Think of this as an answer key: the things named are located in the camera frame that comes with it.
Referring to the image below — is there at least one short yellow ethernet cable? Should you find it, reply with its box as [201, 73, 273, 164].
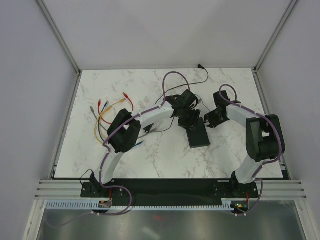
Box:
[98, 105, 113, 121]

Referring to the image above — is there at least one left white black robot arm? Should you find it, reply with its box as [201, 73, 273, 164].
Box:
[80, 89, 201, 198]

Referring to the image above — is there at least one left aluminium corner post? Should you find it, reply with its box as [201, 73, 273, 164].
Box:
[34, 0, 82, 76]

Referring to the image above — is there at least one aluminium corner post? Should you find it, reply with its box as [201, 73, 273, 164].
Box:
[34, 0, 82, 76]
[252, 0, 300, 74]

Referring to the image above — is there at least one aluminium frame rail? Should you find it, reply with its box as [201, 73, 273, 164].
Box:
[35, 179, 307, 201]

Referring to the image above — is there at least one thin black power cord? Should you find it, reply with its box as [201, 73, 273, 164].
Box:
[148, 63, 213, 133]

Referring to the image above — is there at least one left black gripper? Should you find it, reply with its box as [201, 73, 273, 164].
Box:
[177, 107, 201, 134]

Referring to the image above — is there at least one long yellow ethernet cable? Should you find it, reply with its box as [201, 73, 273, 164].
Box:
[93, 98, 126, 145]

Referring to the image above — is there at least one right aluminium corner post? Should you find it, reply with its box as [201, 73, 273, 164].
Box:
[252, 0, 300, 74]

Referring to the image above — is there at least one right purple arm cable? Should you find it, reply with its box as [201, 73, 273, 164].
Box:
[218, 84, 284, 218]

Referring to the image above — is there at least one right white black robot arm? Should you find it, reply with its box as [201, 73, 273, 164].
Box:
[204, 90, 286, 197]

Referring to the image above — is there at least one black power adapter brick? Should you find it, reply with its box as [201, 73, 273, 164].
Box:
[143, 124, 157, 133]

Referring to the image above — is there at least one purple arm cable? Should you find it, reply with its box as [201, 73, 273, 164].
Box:
[44, 71, 193, 228]
[218, 84, 284, 218]

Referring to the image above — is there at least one white slotted cable duct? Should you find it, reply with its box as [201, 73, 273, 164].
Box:
[45, 200, 234, 211]

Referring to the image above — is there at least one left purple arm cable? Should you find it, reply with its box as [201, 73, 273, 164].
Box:
[44, 71, 193, 228]

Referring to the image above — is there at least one black network switch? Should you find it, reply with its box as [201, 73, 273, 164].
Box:
[186, 117, 211, 149]

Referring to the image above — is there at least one grey ethernet cable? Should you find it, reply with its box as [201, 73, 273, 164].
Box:
[89, 106, 151, 138]

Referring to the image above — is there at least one blue ethernet cable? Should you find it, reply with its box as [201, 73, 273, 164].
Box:
[98, 101, 145, 149]

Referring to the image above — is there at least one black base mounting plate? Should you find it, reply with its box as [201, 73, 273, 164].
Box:
[92, 178, 259, 206]

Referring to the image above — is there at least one red ethernet cable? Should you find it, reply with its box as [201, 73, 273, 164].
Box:
[96, 91, 135, 125]

